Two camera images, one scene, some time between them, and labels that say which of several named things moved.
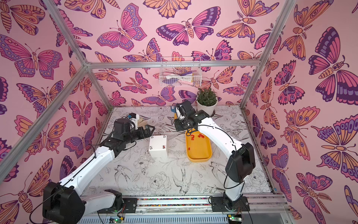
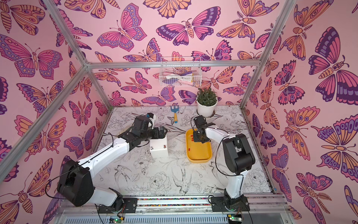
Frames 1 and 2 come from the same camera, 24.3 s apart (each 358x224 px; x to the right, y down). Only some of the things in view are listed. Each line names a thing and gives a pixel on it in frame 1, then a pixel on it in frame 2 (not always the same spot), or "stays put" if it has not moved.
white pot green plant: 206,100 stays put
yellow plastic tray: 198,148 stays put
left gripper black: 141,130 → 162,134
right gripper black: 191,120 → 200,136
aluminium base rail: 193,209 stays put
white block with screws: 158,146 stays put
